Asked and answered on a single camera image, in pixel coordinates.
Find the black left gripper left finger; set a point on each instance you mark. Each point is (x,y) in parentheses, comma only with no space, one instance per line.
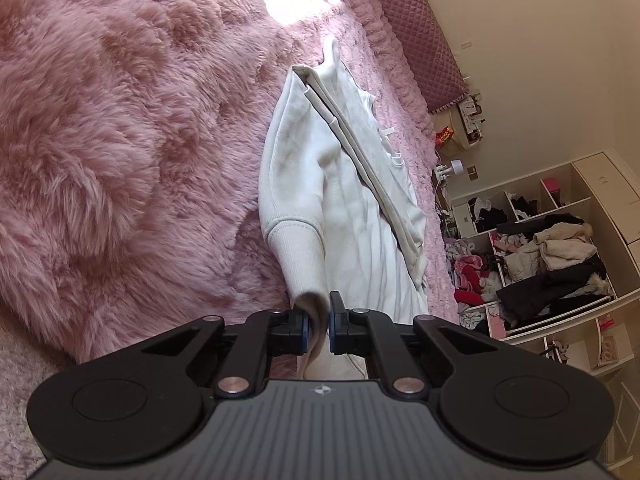
(249,348)

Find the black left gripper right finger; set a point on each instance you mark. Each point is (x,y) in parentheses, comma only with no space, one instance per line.
(383,344)

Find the white sweatshirt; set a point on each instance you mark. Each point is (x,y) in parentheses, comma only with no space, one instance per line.
(338,209)

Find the small white table lamp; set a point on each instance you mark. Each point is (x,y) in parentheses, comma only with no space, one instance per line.
(443,172)

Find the white open wardrobe shelf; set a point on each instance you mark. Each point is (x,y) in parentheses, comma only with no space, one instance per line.
(549,262)

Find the red yellow snack bag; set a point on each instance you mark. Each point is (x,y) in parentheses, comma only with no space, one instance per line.
(444,136)

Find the quilted mauve headboard cushion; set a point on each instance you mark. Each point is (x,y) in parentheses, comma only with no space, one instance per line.
(426,49)

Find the pink fluffy bed blanket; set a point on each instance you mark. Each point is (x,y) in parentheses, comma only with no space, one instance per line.
(131,137)

